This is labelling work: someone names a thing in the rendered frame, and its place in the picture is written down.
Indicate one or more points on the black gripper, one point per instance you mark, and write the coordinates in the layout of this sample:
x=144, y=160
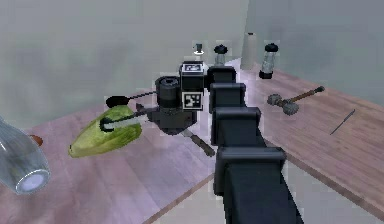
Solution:
x=170, y=118

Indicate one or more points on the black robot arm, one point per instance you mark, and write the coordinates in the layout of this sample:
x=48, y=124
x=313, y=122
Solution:
x=248, y=186

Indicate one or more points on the green lettuce head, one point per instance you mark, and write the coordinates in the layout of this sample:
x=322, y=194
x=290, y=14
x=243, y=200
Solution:
x=96, y=141

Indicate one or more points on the small red-brown round object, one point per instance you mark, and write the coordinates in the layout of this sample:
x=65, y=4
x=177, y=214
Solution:
x=37, y=140

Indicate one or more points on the clear glass vase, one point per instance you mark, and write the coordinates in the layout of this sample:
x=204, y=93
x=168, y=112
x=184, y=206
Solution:
x=18, y=160

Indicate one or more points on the black topped glass pepper mill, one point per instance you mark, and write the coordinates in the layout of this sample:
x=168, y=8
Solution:
x=268, y=61
x=220, y=55

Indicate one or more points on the thin black skewer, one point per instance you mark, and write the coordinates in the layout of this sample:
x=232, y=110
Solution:
x=342, y=122

